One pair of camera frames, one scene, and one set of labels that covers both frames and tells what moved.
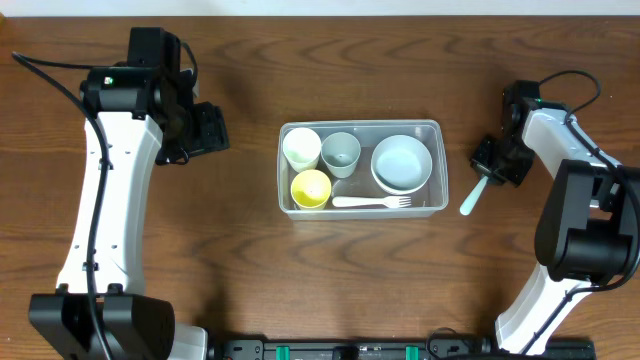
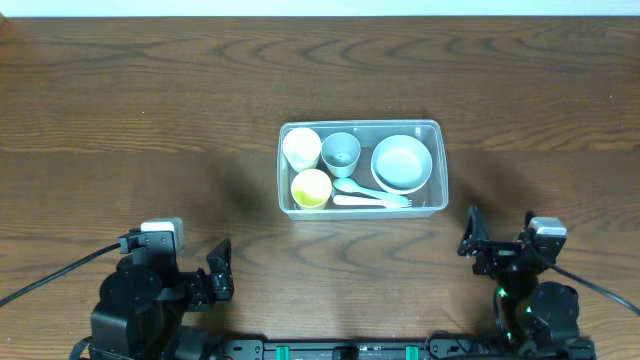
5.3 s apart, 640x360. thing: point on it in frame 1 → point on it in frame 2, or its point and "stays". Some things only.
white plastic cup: x=301 y=147 stays
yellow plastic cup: x=311 y=189 stays
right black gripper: x=485 y=160 → x=500 y=253
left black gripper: x=209 y=130 → x=201 y=284
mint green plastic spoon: x=474 y=194 → x=348 y=185
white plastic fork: x=388 y=202 stays
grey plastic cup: x=340 y=151 stays
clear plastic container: x=362 y=169 stays
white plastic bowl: x=400 y=178 stays
